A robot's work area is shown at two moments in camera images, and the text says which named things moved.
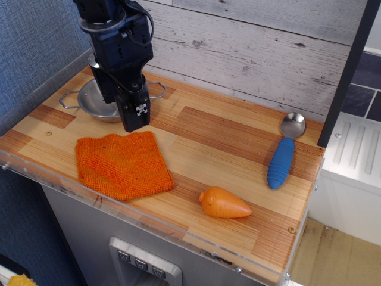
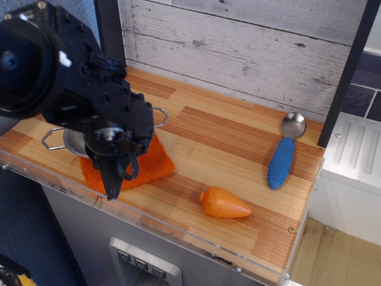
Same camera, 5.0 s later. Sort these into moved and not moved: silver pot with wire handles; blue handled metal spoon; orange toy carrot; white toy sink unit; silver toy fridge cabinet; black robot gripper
Moved: black robot gripper; silver pot with wire handles
Not moved: silver toy fridge cabinet; orange toy carrot; white toy sink unit; blue handled metal spoon
